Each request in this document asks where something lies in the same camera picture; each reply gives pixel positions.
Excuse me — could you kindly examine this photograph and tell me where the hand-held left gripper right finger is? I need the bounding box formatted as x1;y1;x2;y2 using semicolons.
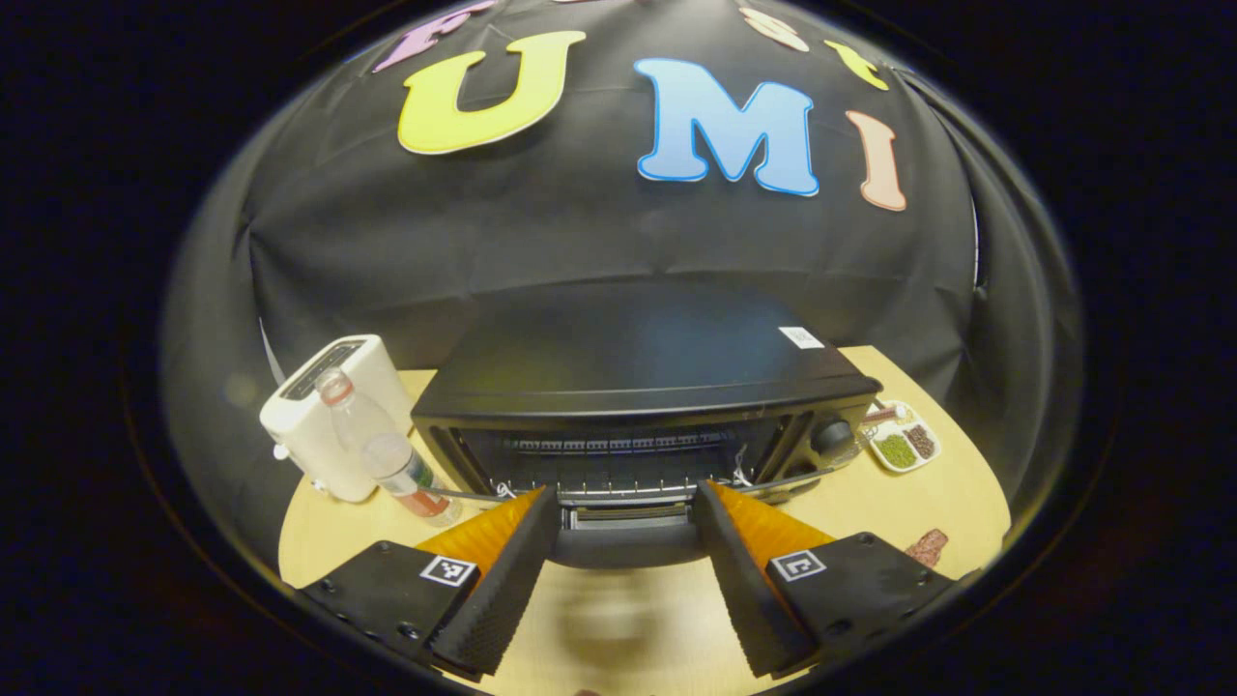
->
692;479;967;680

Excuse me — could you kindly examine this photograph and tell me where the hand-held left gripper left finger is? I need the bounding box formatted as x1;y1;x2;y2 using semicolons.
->
295;485;561;681

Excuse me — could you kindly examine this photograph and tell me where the brown meat slice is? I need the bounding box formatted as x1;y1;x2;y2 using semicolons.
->
906;529;950;569

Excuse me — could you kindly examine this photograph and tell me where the black electric oven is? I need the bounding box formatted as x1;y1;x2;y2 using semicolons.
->
411;280;885;571

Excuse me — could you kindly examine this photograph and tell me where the clear plastic bottle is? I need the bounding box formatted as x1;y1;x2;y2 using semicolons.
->
316;367;463;528

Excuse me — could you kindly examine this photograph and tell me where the white divided bean dish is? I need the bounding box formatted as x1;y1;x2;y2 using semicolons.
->
863;399;941;475

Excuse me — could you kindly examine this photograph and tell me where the white toaster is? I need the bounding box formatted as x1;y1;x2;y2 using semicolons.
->
259;334;417;504

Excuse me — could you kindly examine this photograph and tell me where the black backdrop cloth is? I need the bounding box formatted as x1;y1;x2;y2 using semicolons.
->
159;0;1083;571

